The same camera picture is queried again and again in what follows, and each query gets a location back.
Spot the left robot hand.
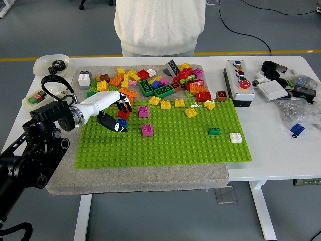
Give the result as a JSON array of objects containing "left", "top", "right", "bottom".
[{"left": 79, "top": 91, "right": 133, "bottom": 133}]

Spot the tall white brick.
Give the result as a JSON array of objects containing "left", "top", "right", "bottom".
[{"left": 78, "top": 73, "right": 91, "bottom": 87}]

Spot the long orange brick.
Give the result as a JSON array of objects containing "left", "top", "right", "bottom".
[{"left": 118, "top": 87, "right": 139, "bottom": 98}]

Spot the grey building brick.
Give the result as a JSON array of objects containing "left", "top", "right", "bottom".
[{"left": 79, "top": 70, "right": 93, "bottom": 91}]

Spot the upturned dark green brick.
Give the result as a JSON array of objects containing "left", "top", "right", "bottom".
[
  {"left": 153, "top": 84, "right": 175, "bottom": 98},
  {"left": 139, "top": 79, "right": 154, "bottom": 97}
]

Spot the grey long brick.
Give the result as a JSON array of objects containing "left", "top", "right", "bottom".
[{"left": 163, "top": 59, "right": 181, "bottom": 77}]

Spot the green studded baseplate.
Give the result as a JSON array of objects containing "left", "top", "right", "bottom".
[{"left": 74, "top": 97, "right": 253, "bottom": 169}]

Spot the white pipe fitting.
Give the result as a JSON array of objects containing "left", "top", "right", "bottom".
[
  {"left": 50, "top": 82, "right": 70, "bottom": 97},
  {"left": 252, "top": 72, "right": 270, "bottom": 87}
]

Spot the white plastic bowl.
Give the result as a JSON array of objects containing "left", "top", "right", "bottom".
[{"left": 32, "top": 54, "right": 70, "bottom": 78}]

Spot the grey-brown mat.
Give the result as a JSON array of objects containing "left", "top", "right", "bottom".
[{"left": 46, "top": 64, "right": 230, "bottom": 196}]

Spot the person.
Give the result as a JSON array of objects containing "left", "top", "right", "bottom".
[{"left": 114, "top": 0, "right": 206, "bottom": 57}]

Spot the black chair base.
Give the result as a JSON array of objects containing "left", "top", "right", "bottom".
[{"left": 79, "top": 0, "right": 114, "bottom": 10}]

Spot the white table leg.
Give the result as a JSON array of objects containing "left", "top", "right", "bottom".
[
  {"left": 249, "top": 180, "right": 278, "bottom": 241},
  {"left": 73, "top": 193, "right": 93, "bottom": 241}
]

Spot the white push-button control box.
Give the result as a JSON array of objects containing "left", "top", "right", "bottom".
[{"left": 223, "top": 59, "right": 256, "bottom": 108}]

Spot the clear bag of screws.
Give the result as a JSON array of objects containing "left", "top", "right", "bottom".
[{"left": 274, "top": 96, "right": 321, "bottom": 130}]

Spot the black power adapter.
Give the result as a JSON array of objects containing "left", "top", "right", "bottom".
[{"left": 292, "top": 85, "right": 317, "bottom": 101}]

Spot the clear bag with blue parts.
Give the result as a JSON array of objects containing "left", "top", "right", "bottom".
[{"left": 288, "top": 74, "right": 321, "bottom": 91}]

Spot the table height controller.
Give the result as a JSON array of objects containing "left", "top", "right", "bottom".
[{"left": 293, "top": 178, "right": 321, "bottom": 186}]

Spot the white red-green switch box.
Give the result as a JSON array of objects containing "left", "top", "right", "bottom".
[{"left": 22, "top": 90, "right": 56, "bottom": 109}]

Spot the white furniture frame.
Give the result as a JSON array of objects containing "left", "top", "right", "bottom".
[{"left": 0, "top": 0, "right": 12, "bottom": 19}]

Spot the black floor cable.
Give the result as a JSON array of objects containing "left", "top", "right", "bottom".
[
  {"left": 243, "top": 0, "right": 321, "bottom": 16},
  {"left": 217, "top": 0, "right": 273, "bottom": 56}
]

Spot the white wall switch plate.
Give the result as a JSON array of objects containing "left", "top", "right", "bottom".
[{"left": 257, "top": 79, "right": 289, "bottom": 102}]

